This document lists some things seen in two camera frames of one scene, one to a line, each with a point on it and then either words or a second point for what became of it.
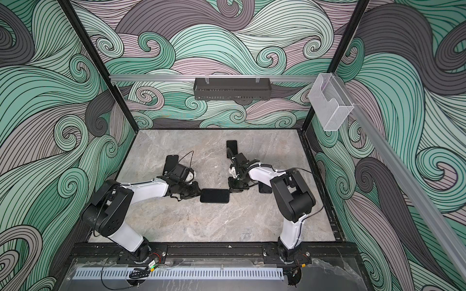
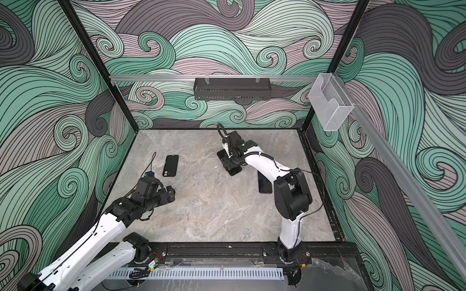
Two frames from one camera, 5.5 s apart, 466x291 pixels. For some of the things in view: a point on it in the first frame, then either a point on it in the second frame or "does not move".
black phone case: [171, 162] does not move
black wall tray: [232, 88] does not move
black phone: [264, 188] does not move
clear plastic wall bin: [329, 102] does not move
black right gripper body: [236, 185] → [232, 161]
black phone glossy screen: [216, 196] → [233, 171]
